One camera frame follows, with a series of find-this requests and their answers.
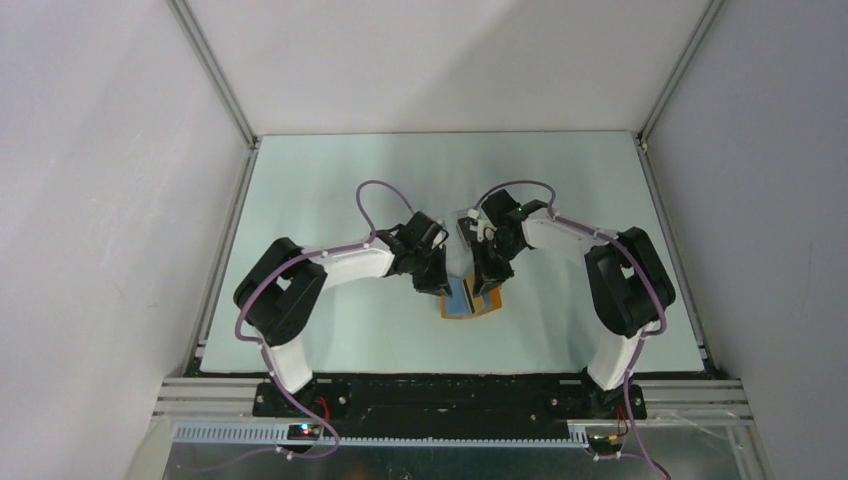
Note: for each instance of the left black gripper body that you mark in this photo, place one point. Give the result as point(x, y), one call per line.
point(424, 258)

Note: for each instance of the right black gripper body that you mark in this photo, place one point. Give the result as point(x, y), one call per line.
point(497, 252)

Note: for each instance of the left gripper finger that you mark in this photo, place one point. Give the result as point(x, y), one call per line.
point(426, 282)
point(440, 276)

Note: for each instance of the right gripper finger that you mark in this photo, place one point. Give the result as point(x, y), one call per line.
point(497, 277)
point(481, 283)

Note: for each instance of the orange leather card holder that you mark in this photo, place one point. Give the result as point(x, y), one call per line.
point(462, 304)

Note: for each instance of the clear plastic card tray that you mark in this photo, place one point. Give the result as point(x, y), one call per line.
point(450, 222)

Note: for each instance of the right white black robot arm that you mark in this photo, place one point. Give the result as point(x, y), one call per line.
point(629, 285)

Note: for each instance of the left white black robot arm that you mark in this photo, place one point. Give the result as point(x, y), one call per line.
point(278, 296)

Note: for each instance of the black credit card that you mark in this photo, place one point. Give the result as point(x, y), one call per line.
point(466, 233)

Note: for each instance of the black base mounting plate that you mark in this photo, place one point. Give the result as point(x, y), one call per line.
point(531, 406)

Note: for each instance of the left controller circuit board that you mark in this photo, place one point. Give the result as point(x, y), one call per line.
point(304, 432)

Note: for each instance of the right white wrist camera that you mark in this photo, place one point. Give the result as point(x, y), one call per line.
point(480, 229)

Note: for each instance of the grey slotted cable duct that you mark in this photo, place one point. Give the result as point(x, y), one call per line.
point(275, 434)

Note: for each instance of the right aluminium frame rail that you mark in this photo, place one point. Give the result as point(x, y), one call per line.
point(643, 140)

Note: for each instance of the aluminium frame rail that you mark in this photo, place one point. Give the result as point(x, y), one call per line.
point(643, 140)
point(196, 38)

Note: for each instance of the left aluminium frame rail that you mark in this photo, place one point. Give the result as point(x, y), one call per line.
point(196, 38)

